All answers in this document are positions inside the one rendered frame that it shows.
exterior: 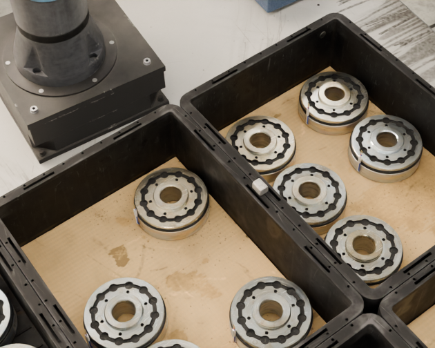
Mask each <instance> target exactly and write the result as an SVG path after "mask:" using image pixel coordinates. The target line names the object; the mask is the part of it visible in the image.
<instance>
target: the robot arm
mask: <svg viewBox="0 0 435 348"><path fill-rule="evenodd" d="M10 4H11V6H12V11H13V14H14V19H15V21H16V25H17V29H16V33H15V38H14V46H13V55H14V60H15V63H16V66H17V69H18V70H19V72H20V73H21V74H22V75H23V76H24V77H25V78H26V79H28V80H29V81H31V82H33V83H36V84H39V85H42V86H49V87H62V86H69V85H73V84H76V83H79V82H81V81H83V80H85V79H87V78H89V77H90V76H91V75H93V74H94V73H95V72H96V71H97V70H98V69H99V67H100V66H101V65H102V63H103V61H104V58H105V55H106V48H105V43H104V37H103V34H102V32H101V30H100V29H99V28H98V26H97V24H96V23H95V21H94V20H93V18H92V17H91V15H90V14H89V11H88V3H87V0H10Z"/></svg>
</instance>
